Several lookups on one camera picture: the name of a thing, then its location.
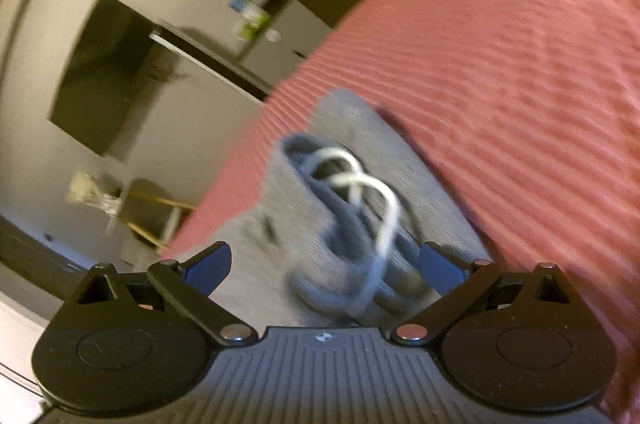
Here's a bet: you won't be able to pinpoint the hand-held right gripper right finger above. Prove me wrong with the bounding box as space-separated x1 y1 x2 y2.
391 241 572 347

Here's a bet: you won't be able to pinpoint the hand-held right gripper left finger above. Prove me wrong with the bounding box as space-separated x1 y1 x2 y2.
76 241 256 348

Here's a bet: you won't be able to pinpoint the grey sweatpants with white drawstring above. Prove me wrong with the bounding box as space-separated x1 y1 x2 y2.
210 88 497 331

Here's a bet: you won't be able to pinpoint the gold tiered side shelf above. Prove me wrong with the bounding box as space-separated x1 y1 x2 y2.
119 189 199 251

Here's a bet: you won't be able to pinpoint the white ornament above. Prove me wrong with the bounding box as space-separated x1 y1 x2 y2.
66 170 125 219

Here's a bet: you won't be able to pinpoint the pink ribbed blanket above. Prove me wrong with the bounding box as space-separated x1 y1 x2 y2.
164 0 640 424

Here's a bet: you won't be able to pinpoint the black television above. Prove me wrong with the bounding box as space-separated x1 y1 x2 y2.
47 0 168 157

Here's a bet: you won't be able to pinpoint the green and white box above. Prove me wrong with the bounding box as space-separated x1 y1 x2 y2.
239 10 272 43

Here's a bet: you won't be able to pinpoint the grey dresser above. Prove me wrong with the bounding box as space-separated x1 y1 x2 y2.
149 0 343 100

